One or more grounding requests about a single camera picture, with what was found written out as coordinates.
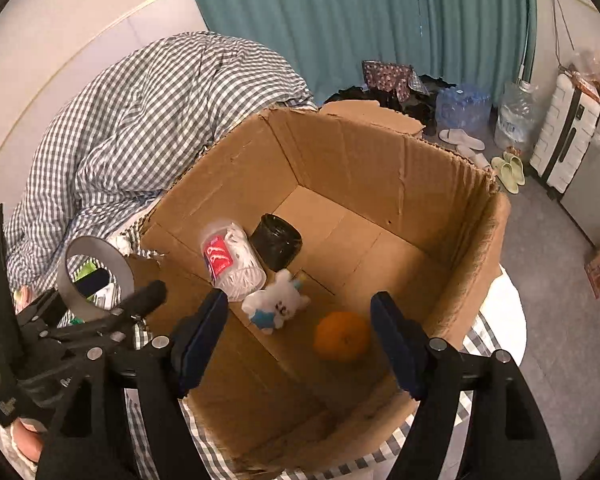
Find green slippers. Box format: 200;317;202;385
491;152;526;195

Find pack of water bottles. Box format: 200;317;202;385
434;84;492;133

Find orange fruit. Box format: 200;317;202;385
313;311;370;363

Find white blue plush toy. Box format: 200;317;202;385
242;269;311;335

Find grey tape roll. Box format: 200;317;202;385
57;236;135;322

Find brown cardboard box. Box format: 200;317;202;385
130;101;510;479

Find teal curtain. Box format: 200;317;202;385
196;0;538;101

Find white slippers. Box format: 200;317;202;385
438;129;490;169

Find floral dark bag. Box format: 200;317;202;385
362;60;415;104

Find black round container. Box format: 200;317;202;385
249;214;302;272

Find gingham duvet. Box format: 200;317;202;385
4;32;313;292

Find green wet wipes pack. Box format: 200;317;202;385
73;261;110;309

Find large water jug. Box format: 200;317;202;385
494;80;541;159

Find person left hand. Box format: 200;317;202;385
10;418;44;464

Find gingham bed sheet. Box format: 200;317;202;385
9;199;504;480

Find white suitcase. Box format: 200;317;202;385
530;73;600;194

